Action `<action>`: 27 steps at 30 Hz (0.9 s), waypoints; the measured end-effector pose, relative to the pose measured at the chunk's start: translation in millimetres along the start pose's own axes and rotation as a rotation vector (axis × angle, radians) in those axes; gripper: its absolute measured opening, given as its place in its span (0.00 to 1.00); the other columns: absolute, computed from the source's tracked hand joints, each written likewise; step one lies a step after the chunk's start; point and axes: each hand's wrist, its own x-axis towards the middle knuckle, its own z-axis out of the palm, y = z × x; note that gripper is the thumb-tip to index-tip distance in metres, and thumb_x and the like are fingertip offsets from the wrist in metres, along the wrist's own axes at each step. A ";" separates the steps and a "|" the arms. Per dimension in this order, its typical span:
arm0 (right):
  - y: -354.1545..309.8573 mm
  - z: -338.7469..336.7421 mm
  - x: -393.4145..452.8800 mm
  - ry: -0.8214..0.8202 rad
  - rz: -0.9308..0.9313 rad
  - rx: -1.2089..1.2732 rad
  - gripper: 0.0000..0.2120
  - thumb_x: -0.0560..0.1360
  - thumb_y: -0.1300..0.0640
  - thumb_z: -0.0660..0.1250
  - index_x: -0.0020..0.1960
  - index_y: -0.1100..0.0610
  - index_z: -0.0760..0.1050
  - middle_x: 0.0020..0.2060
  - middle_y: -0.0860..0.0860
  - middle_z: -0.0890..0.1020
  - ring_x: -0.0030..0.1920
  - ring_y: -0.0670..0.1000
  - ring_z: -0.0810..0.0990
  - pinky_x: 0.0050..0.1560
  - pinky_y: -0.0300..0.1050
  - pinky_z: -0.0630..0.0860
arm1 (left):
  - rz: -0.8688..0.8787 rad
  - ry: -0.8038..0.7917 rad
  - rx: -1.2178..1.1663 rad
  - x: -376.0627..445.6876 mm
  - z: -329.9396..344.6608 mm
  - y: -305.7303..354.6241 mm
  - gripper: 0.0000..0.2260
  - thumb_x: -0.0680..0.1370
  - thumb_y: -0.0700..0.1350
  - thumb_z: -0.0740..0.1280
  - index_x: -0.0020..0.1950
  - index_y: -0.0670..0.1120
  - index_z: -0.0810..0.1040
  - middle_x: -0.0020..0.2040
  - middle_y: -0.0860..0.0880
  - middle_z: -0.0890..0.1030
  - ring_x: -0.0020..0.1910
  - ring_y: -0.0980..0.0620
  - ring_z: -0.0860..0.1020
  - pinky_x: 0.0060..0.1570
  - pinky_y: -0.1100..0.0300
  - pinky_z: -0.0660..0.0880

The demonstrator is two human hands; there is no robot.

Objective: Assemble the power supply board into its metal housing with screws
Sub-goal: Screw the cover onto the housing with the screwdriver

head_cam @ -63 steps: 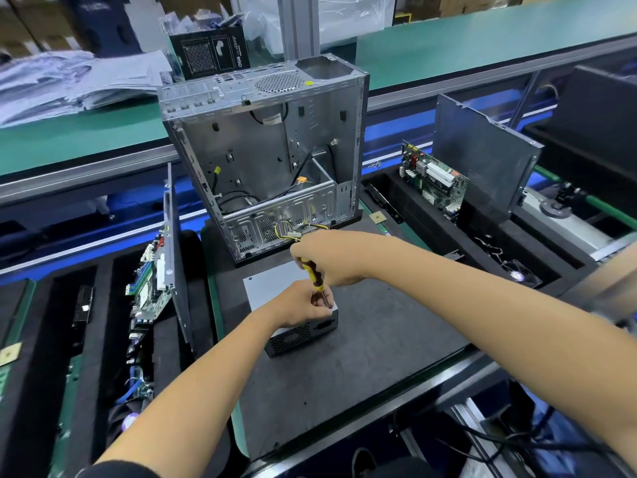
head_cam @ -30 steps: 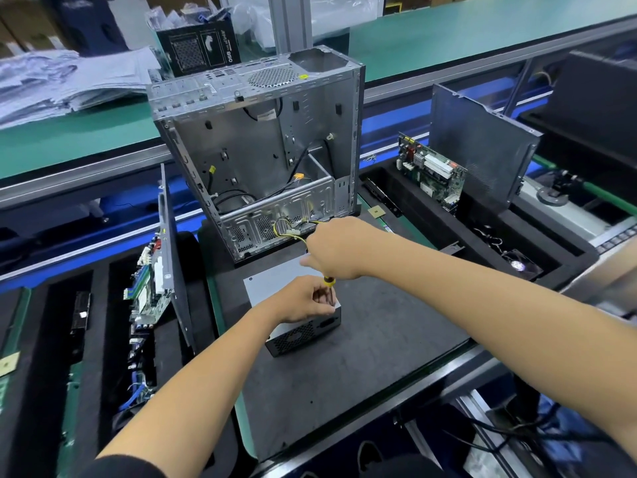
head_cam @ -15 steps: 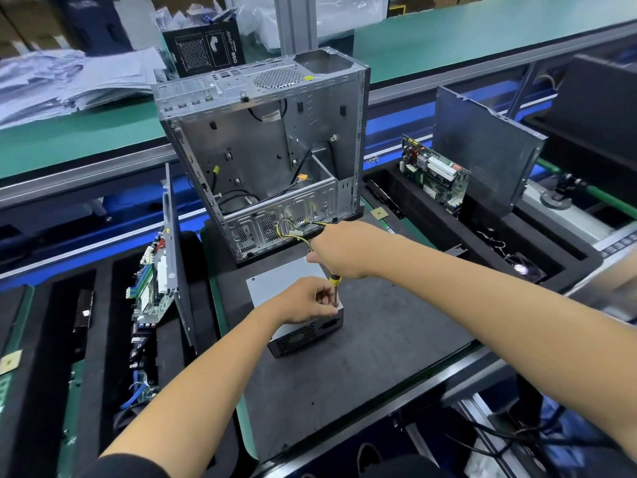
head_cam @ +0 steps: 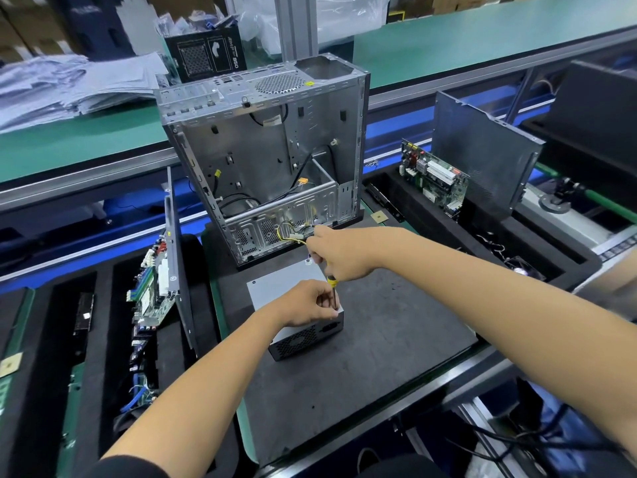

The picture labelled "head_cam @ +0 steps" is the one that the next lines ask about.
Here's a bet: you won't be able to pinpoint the black foam work mat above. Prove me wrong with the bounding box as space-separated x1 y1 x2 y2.
202 208 481 466

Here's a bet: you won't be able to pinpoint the person's left forearm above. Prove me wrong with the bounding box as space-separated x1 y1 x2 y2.
102 308 285 478

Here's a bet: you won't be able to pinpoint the person's black clothing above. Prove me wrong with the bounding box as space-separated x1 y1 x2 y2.
84 453 459 478

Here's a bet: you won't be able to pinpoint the long green memory strip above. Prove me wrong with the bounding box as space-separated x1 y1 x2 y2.
0 286 38 419
54 361 89 478

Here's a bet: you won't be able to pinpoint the silver power supply unit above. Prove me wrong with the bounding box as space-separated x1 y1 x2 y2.
267 313 346 361

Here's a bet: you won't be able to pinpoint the green motherboard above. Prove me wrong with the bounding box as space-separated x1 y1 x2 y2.
127 236 178 331

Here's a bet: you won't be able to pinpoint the silver metal computer case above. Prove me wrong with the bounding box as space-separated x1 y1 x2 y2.
154 52 372 270

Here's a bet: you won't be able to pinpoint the clear plastic bag pile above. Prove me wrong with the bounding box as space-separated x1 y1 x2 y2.
234 0 391 54

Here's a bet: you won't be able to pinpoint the person's right forearm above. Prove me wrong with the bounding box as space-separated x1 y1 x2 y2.
376 228 637 459

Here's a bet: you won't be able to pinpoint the grey metal conveyor rail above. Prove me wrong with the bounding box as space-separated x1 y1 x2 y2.
0 29 637 215

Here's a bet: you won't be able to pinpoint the green board with white parts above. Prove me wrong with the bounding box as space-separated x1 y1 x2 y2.
398 139 471 220

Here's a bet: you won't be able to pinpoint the person's right hand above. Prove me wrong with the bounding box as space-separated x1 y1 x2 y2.
303 224 394 285

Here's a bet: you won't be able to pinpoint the grey power supply unit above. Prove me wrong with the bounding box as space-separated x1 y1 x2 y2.
246 256 330 315

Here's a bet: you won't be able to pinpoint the green conveyor belt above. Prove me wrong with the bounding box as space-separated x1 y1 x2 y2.
0 0 637 187

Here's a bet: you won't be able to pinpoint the black foam tray with slots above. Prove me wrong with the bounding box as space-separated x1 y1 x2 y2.
0 244 240 478

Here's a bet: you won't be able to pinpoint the large black metal panel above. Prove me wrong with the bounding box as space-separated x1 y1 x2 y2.
431 90 547 227

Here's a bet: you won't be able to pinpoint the dark grey case side panel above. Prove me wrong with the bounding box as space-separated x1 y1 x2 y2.
162 166 200 355

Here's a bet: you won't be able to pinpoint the grey metal post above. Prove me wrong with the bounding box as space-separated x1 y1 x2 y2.
273 0 320 64

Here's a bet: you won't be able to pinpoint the person's left hand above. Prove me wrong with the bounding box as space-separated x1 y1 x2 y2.
263 279 342 329

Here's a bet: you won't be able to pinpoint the blue data cables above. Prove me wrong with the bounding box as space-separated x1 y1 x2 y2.
117 373 155 412

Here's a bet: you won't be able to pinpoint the stack of grey paper sheets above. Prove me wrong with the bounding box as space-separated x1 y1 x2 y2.
0 51 173 135

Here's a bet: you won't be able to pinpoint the black foam tray with recess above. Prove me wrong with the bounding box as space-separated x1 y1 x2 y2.
363 169 603 293

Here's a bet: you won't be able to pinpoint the stack of brown cardboard boxes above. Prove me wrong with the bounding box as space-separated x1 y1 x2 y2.
0 0 121 64

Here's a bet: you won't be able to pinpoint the grey round metal part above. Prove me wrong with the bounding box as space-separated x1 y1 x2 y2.
537 191 575 216

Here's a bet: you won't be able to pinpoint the black cardboard box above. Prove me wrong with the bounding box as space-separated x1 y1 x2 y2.
164 23 248 84

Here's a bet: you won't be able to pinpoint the small black rectangular component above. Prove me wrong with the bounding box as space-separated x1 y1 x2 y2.
72 290 96 337

